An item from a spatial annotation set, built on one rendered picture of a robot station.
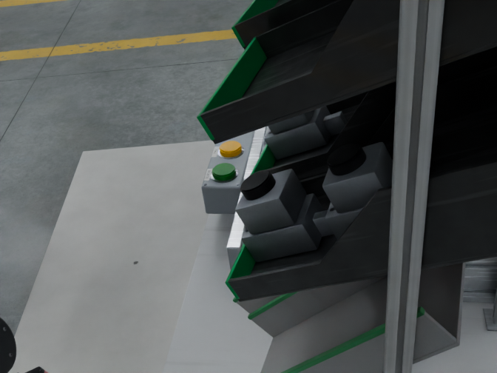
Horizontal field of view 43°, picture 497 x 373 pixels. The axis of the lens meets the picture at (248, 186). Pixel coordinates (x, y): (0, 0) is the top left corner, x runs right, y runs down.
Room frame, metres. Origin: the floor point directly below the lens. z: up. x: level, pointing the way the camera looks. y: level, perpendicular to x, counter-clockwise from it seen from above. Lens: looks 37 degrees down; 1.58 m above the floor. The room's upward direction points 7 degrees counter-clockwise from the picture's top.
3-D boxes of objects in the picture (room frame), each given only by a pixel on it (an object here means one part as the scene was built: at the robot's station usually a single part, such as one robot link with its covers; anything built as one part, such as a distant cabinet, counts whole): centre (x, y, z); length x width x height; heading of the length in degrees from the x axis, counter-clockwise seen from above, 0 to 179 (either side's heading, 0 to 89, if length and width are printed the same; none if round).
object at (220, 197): (0.95, 0.02, 0.93); 0.21 x 0.07 x 0.06; 168
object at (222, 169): (0.88, 0.04, 0.96); 0.04 x 0.04 x 0.02
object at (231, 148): (0.95, 0.02, 0.96); 0.04 x 0.04 x 0.02
